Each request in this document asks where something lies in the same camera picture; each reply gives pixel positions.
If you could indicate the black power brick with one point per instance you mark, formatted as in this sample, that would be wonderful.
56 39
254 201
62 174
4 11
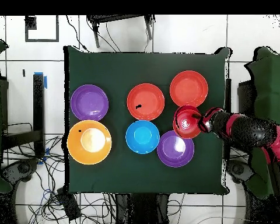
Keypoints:
68 205

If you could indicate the large yellow-orange bowl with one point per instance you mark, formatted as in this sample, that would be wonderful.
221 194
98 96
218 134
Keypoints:
74 142

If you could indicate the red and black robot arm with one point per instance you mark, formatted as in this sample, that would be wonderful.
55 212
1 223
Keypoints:
254 133

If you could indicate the black table frame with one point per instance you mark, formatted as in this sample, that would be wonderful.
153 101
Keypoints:
38 105

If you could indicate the small deep orange bowl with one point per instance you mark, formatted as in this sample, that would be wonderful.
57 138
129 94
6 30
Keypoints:
186 124

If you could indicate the blue plastic bowl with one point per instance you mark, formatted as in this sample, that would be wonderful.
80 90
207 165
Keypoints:
142 136

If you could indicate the purple plastic bowl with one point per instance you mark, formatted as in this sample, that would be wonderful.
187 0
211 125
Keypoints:
89 102
175 151

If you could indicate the wide red-orange bowl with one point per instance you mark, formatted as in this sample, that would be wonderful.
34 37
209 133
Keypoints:
189 88
149 98

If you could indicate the black square frame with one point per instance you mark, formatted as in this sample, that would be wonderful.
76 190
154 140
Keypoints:
30 23

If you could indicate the blue tape strip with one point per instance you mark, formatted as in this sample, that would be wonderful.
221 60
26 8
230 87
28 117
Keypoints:
45 82

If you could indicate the dark green tablecloth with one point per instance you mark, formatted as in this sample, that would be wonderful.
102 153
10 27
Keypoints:
130 67

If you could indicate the black metal chair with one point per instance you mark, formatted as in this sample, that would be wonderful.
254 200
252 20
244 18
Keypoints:
116 18

